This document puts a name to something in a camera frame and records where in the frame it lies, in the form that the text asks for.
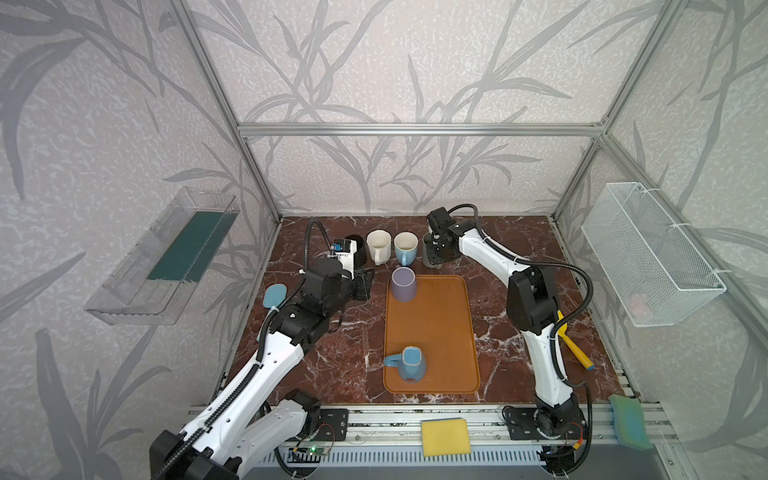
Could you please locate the grey mug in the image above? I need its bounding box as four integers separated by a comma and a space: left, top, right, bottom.
422, 233, 443, 269

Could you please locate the light blue mug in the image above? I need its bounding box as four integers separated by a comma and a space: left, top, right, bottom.
393, 232, 419, 267

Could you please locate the black mug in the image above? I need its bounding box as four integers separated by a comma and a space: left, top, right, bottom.
346, 234, 368, 270

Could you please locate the white ceramic mug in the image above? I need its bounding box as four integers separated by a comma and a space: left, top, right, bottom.
366, 229, 392, 266

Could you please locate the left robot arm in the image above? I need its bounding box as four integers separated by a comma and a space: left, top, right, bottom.
149, 236, 373, 479

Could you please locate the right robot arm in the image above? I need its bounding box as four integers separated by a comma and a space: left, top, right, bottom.
424, 203, 593, 440

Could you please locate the lavender mug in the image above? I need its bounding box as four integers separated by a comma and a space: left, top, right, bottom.
390, 266, 418, 303

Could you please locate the blue speckled mug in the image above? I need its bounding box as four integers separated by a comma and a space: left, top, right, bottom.
383, 346, 427, 383

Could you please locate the light blue silicone spatula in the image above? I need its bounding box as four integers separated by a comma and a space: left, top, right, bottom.
262, 283, 287, 310

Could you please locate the orange rubber tray mat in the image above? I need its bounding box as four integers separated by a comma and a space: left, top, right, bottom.
383, 275, 480, 395

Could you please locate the green mat in shelf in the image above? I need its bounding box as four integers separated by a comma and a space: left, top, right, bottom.
148, 211, 237, 282

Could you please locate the small green circuit board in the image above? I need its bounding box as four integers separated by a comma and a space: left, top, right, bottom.
291, 445, 332, 463

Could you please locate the yellow sponge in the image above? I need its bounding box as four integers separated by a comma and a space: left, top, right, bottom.
421, 418, 471, 457

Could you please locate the green sponge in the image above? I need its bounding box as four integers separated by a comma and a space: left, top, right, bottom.
609, 395, 653, 451

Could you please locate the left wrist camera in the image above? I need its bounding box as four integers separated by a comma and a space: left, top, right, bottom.
331, 238, 357, 279

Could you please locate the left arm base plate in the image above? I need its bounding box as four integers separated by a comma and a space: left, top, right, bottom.
298, 408, 349, 442

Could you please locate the yellow handled tool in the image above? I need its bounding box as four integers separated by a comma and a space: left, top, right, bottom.
557, 323, 596, 373

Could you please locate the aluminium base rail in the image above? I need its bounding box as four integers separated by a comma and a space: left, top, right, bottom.
179, 403, 679, 469

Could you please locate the clear acrylic wall shelf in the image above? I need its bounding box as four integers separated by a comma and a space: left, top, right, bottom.
85, 187, 240, 326

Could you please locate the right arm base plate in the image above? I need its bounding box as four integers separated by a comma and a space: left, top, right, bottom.
501, 405, 584, 443

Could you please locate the white wire basket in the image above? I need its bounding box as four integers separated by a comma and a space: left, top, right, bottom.
582, 182, 727, 328

